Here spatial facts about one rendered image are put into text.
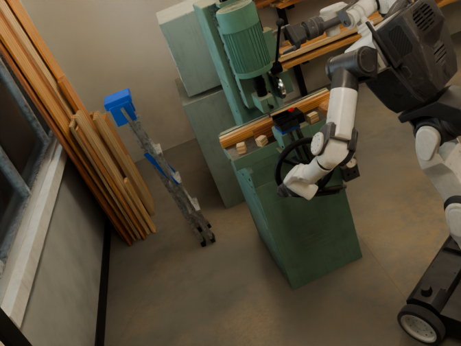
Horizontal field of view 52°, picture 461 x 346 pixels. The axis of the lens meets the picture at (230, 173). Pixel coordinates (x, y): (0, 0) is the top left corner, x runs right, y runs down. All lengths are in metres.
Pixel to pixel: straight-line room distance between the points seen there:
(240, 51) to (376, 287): 1.39
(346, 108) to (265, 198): 0.89
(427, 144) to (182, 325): 1.69
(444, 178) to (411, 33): 0.60
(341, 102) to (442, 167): 0.53
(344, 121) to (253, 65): 0.72
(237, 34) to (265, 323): 1.48
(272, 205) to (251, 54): 0.74
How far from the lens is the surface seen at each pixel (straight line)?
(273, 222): 2.41
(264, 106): 2.26
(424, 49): 1.69
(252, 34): 2.13
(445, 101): 1.79
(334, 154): 1.58
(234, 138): 2.31
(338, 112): 1.57
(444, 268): 2.42
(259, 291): 2.79
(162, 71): 4.57
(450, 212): 2.00
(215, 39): 2.36
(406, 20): 1.66
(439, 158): 1.89
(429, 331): 2.32
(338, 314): 2.55
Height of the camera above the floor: 1.92
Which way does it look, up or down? 29 degrees down
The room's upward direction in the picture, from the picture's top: 22 degrees counter-clockwise
